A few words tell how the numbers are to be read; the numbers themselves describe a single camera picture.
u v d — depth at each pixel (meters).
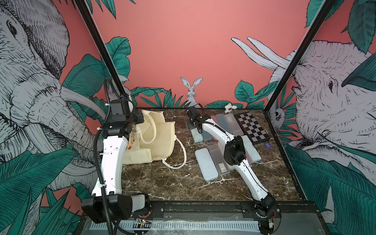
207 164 0.90
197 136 0.99
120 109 0.52
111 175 0.40
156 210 0.74
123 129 0.49
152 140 0.82
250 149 0.96
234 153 0.66
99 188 0.38
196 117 0.79
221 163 0.87
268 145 1.00
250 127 1.07
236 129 1.05
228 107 1.17
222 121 1.15
